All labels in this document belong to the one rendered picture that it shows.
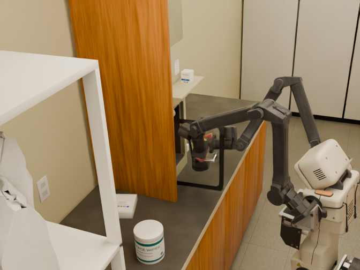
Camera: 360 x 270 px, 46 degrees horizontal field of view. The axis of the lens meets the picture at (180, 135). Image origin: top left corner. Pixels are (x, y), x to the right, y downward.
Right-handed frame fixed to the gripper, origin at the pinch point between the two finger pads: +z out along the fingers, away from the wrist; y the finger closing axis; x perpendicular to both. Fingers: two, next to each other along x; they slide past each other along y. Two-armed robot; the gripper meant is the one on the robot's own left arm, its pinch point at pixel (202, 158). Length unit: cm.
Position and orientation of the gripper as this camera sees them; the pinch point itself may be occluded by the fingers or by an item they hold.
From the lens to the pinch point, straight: 216.2
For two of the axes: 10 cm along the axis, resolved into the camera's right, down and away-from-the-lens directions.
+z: 1.6, 6.1, 7.8
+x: 9.5, 1.2, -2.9
